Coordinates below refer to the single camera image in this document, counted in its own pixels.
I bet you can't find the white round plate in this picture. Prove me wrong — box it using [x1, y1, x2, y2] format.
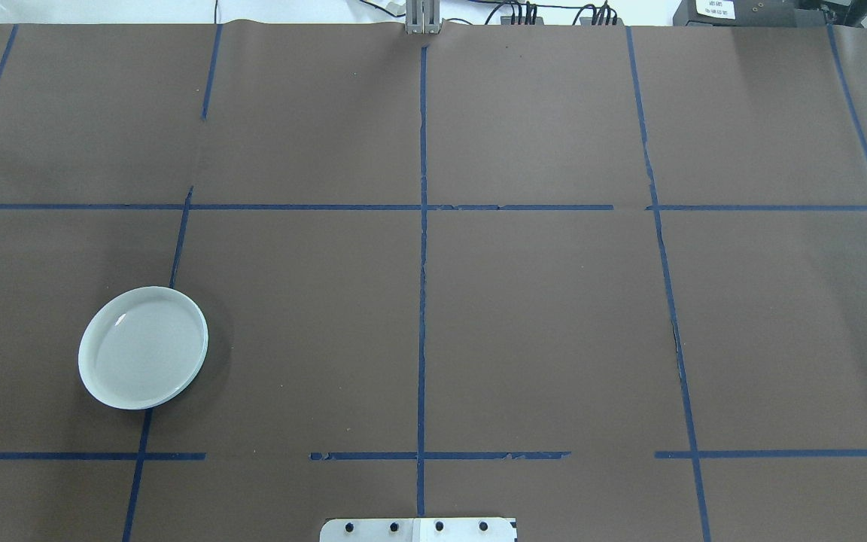
[78, 286, 209, 411]

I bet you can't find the black plug cluster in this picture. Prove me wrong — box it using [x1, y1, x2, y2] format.
[578, 2, 621, 26]
[500, 2, 542, 26]

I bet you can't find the black box with white label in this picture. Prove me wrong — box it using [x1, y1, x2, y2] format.
[673, 0, 805, 28]

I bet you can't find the aluminium profile post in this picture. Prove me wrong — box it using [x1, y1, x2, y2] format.
[403, 0, 443, 36]

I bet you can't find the white pillar with base plate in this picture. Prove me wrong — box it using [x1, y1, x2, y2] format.
[320, 518, 518, 542]

